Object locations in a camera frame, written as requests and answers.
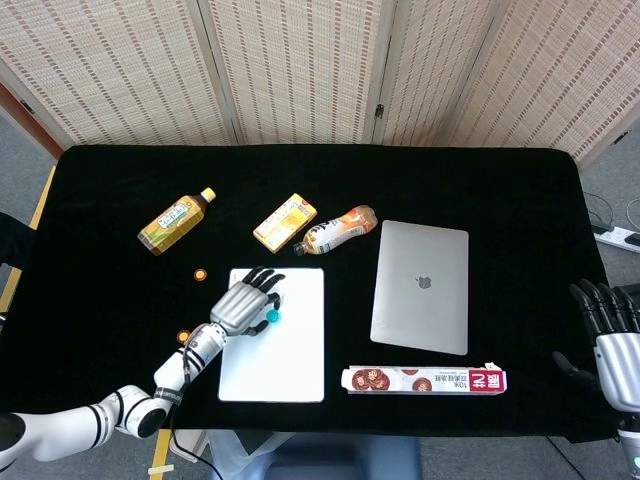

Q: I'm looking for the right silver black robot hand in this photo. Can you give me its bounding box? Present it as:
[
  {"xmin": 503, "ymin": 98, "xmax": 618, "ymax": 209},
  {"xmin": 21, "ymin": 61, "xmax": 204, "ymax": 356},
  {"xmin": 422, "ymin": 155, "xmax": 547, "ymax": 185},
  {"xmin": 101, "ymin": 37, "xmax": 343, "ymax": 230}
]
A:
[{"xmin": 551, "ymin": 278, "xmax": 640, "ymax": 416}]

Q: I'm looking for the yellow drink carton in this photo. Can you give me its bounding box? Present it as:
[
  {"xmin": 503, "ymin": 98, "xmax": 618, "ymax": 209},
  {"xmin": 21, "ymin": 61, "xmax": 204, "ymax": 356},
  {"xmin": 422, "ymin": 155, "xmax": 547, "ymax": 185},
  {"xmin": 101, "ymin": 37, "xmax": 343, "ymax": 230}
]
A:
[{"xmin": 252, "ymin": 192, "xmax": 318, "ymax": 254}]

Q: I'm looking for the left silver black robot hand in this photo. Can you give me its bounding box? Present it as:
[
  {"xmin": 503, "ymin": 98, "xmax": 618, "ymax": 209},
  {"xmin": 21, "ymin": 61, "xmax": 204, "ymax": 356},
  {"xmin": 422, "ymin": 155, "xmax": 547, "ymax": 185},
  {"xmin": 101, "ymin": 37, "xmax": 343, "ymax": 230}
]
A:
[{"xmin": 209, "ymin": 266, "xmax": 289, "ymax": 340}]

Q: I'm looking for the orange drink bottle black cap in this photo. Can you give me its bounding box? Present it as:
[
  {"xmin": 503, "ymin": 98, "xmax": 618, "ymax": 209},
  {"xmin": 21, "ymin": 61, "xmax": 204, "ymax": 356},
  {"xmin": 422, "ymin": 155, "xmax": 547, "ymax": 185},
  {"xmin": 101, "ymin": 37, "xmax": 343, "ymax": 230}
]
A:
[{"xmin": 292, "ymin": 204, "xmax": 378, "ymax": 258}]

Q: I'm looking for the woven bamboo folding screen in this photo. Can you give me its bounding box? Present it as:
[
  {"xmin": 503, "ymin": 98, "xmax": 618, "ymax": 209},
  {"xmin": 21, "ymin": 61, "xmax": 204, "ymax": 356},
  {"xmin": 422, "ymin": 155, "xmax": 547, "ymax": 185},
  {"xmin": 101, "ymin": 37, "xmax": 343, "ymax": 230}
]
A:
[{"xmin": 0, "ymin": 0, "xmax": 640, "ymax": 161}]

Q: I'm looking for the baking paper box cookie print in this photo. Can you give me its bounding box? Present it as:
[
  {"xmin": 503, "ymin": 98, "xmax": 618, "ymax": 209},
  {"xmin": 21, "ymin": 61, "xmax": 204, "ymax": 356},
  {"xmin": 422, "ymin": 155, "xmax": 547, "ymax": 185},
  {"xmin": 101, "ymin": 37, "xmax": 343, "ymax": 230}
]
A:
[{"xmin": 340, "ymin": 364, "xmax": 508, "ymax": 396}]

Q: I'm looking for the silver closed laptop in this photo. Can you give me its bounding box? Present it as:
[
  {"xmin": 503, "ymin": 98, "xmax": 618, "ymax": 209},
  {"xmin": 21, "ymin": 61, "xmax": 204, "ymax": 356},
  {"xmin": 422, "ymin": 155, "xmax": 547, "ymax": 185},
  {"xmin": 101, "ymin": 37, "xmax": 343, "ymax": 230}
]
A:
[{"xmin": 369, "ymin": 219, "xmax": 470, "ymax": 357}]

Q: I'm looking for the black padded object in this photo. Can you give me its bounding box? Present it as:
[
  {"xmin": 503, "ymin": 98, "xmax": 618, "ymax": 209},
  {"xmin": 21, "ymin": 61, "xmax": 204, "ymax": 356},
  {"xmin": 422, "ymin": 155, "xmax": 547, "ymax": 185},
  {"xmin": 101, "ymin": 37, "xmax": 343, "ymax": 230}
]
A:
[{"xmin": 0, "ymin": 212, "xmax": 35, "ymax": 272}]

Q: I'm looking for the tea bottle yellow cap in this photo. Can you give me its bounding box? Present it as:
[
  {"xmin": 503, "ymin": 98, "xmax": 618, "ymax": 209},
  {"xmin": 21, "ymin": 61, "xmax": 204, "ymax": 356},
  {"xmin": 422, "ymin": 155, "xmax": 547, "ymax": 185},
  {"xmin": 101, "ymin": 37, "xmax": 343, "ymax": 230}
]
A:
[{"xmin": 137, "ymin": 187, "xmax": 218, "ymax": 257}]

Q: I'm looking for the white board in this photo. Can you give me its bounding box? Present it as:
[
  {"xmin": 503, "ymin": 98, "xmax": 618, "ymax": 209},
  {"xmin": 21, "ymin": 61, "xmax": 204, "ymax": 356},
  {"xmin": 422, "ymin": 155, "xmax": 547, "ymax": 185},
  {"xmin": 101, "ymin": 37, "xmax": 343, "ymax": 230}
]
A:
[{"xmin": 217, "ymin": 267, "xmax": 326, "ymax": 404}]

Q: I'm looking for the white power strip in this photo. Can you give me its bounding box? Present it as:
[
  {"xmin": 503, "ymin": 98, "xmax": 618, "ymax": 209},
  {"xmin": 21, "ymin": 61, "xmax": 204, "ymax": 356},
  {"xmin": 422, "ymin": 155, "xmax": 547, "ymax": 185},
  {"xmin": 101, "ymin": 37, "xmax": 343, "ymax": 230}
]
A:
[{"xmin": 593, "ymin": 225, "xmax": 640, "ymax": 255}]

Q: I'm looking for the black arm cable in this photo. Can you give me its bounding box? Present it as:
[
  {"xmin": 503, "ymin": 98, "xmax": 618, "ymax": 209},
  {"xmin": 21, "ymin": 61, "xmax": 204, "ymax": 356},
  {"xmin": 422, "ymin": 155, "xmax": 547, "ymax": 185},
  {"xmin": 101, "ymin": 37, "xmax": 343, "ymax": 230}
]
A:
[{"xmin": 168, "ymin": 424, "xmax": 221, "ymax": 480}]

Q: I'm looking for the yellow floor tape strip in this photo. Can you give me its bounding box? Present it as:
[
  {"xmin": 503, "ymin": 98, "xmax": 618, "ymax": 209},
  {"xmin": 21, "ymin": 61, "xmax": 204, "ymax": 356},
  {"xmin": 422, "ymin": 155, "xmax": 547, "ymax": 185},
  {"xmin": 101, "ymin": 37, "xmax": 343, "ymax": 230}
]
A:
[
  {"xmin": 0, "ymin": 164, "xmax": 57, "ymax": 312},
  {"xmin": 149, "ymin": 428, "xmax": 174, "ymax": 480}
]

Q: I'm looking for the black velvet tablecloth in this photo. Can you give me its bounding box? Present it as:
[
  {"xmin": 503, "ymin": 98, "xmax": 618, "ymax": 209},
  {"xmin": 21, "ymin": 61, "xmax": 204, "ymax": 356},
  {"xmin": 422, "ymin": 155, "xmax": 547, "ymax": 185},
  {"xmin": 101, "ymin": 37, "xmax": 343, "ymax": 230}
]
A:
[{"xmin": 0, "ymin": 144, "xmax": 621, "ymax": 444}]

